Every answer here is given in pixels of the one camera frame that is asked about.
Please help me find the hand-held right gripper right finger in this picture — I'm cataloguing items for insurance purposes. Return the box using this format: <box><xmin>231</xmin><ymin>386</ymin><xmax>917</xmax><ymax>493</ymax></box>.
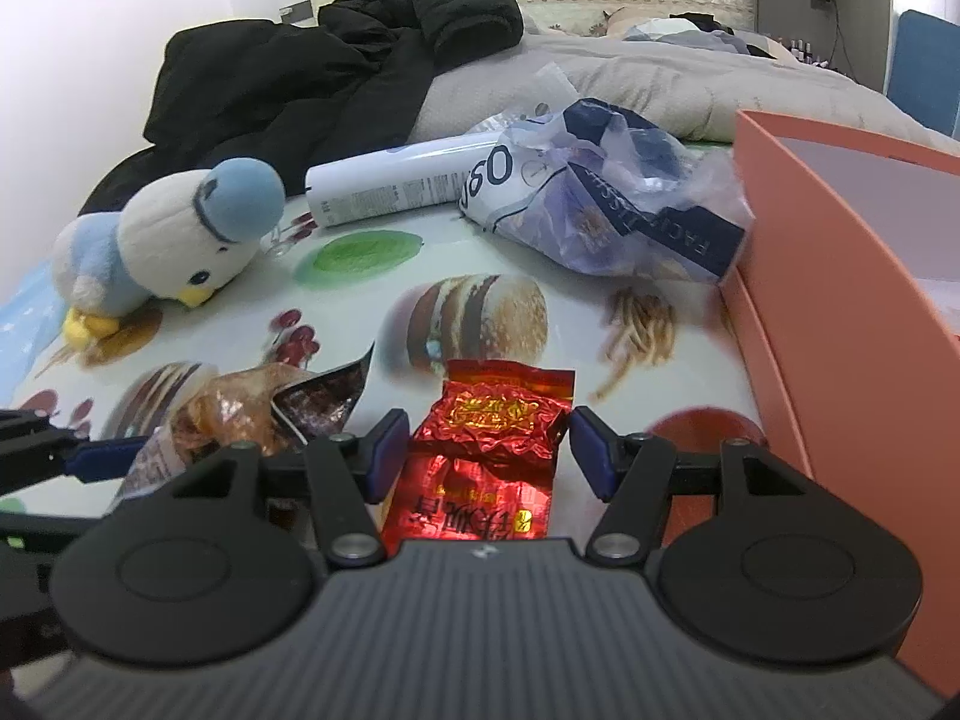
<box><xmin>568</xmin><ymin>405</ymin><xmax>833</xmax><ymax>567</ymax></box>

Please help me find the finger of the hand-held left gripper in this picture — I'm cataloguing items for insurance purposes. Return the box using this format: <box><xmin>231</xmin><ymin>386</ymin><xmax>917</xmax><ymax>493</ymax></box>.
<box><xmin>0</xmin><ymin>409</ymin><xmax>155</xmax><ymax>500</ymax></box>

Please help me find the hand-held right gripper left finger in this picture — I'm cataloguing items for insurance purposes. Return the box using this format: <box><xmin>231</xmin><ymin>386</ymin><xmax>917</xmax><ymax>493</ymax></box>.
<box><xmin>150</xmin><ymin>409</ymin><xmax>412</xmax><ymax>567</ymax></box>

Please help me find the dark brown snack packet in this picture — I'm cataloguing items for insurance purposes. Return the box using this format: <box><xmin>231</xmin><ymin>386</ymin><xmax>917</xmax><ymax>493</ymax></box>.
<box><xmin>274</xmin><ymin>345</ymin><xmax>376</xmax><ymax>445</ymax></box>

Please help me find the red foil packet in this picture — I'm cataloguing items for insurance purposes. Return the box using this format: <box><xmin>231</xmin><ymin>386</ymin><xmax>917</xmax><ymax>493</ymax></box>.
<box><xmin>382</xmin><ymin>360</ymin><xmax>577</xmax><ymax>545</ymax></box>

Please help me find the clear brown snack packet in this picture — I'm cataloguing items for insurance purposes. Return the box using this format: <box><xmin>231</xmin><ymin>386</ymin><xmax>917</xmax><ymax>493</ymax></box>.
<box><xmin>112</xmin><ymin>364</ymin><xmax>316</xmax><ymax>503</ymax></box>

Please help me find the orange cardboard box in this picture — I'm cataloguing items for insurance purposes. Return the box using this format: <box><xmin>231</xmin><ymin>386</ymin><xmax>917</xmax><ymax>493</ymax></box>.
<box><xmin>720</xmin><ymin>109</ymin><xmax>960</xmax><ymax>691</ymax></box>

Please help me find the food print mat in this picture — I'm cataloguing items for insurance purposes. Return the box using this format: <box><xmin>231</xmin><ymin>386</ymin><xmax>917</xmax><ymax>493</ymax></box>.
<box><xmin>0</xmin><ymin>139</ymin><xmax>815</xmax><ymax>541</ymax></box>

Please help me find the light blue bedsheet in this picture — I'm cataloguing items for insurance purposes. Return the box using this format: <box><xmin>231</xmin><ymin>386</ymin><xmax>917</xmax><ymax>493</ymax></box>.
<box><xmin>0</xmin><ymin>240</ymin><xmax>83</xmax><ymax>391</ymax></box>

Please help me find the blue and white plush penguin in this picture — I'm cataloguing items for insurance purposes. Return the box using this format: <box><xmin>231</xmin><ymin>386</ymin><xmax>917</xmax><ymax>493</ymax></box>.
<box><xmin>52</xmin><ymin>157</ymin><xmax>286</xmax><ymax>350</ymax></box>

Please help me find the blue and white plastic bag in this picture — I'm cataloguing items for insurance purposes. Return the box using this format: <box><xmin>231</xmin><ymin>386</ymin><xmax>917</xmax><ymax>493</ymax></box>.
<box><xmin>457</xmin><ymin>97</ymin><xmax>755</xmax><ymax>286</ymax></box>

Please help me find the white tube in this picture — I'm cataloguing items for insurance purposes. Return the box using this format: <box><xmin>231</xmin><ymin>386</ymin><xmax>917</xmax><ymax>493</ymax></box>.
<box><xmin>304</xmin><ymin>131</ymin><xmax>518</xmax><ymax>230</ymax></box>

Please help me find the black jacket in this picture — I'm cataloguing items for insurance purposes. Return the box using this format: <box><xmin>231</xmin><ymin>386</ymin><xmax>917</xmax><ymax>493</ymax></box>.
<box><xmin>79</xmin><ymin>0</ymin><xmax>524</xmax><ymax>218</ymax></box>

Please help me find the grey duvet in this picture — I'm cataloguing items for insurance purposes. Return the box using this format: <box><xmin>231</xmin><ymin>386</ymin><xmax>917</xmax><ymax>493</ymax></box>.
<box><xmin>416</xmin><ymin>34</ymin><xmax>960</xmax><ymax>158</ymax></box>

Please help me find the pink pillow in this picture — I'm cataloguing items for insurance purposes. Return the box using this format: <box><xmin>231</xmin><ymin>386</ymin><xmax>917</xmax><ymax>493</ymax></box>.
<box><xmin>604</xmin><ymin>6</ymin><xmax>676</xmax><ymax>38</ymax></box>

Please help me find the heap of clothes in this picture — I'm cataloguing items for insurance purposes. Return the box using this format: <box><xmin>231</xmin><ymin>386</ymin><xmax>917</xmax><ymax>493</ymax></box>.
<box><xmin>622</xmin><ymin>11</ymin><xmax>796</xmax><ymax>61</ymax></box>

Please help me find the row of small bottles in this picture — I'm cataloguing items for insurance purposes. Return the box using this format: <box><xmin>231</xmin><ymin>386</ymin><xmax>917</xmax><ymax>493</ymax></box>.
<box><xmin>780</xmin><ymin>37</ymin><xmax>833</xmax><ymax>68</ymax></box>

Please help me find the blue chair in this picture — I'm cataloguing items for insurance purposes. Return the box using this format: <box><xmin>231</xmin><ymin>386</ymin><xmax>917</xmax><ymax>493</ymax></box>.
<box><xmin>885</xmin><ymin>10</ymin><xmax>960</xmax><ymax>140</ymax></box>

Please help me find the black cable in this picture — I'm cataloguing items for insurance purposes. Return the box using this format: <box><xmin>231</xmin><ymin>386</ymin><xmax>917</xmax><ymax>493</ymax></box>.
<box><xmin>829</xmin><ymin>0</ymin><xmax>856</xmax><ymax>80</ymax></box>

